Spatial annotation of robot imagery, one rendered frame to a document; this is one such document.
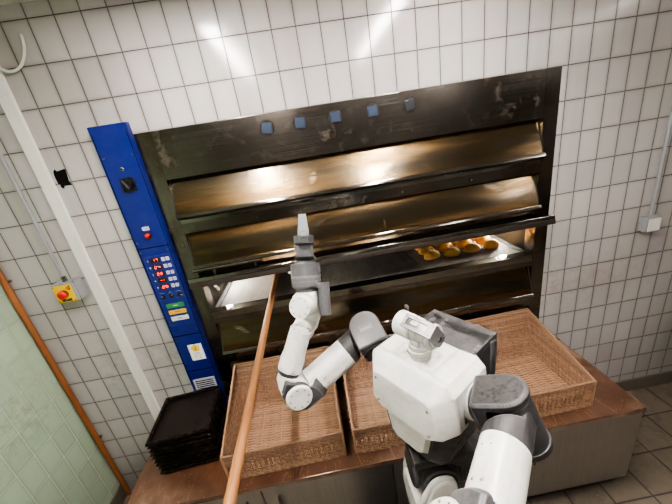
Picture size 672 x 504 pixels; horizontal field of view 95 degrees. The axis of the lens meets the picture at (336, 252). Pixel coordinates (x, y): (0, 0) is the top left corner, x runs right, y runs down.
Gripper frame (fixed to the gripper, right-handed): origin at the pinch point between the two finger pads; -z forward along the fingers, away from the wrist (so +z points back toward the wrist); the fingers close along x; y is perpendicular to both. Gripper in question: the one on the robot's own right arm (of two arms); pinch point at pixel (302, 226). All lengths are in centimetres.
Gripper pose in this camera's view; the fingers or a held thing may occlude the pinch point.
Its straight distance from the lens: 92.7
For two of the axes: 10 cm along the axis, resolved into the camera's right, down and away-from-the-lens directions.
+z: 0.7, 10.0, -0.4
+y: -9.9, 0.7, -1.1
